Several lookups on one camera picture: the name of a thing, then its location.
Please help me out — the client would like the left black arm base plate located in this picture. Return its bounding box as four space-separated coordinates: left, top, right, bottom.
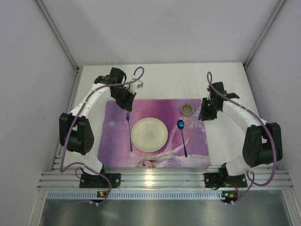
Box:
79 172 121 188

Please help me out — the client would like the purple pink printed cloth mat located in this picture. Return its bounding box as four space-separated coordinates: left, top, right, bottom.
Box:
98 99 211 168

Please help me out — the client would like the blue plastic fork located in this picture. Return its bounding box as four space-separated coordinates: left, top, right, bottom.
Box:
126 111 133 152

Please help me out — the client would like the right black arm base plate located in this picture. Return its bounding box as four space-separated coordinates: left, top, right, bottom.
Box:
204 173 247 190

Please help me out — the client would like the cream round plate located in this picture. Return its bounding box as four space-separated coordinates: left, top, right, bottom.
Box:
131 117 168 153

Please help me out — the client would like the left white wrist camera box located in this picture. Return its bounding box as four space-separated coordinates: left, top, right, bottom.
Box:
129 75 143 93

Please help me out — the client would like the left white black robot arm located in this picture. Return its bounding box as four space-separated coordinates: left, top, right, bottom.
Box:
59 67 143 176

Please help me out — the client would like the grey slotted cable duct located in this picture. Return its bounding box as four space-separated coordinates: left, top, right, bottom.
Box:
47 190 237 200

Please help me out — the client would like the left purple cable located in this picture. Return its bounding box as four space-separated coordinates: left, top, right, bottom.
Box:
60 66 144 206

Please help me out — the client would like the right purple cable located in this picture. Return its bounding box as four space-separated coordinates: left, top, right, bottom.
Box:
206 71 277 206

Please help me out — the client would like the blue plastic spoon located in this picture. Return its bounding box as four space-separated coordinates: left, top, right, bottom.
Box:
177 120 188 158

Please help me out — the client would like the small beige cup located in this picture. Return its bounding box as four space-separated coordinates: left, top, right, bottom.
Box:
181 103 194 117

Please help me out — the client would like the purple cable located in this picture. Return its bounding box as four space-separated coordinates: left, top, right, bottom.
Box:
60 66 144 206
206 71 277 206

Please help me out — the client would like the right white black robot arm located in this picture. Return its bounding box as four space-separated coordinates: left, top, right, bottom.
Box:
198 82 283 179

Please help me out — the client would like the aluminium rail frame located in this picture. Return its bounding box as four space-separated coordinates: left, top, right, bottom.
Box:
37 167 293 190

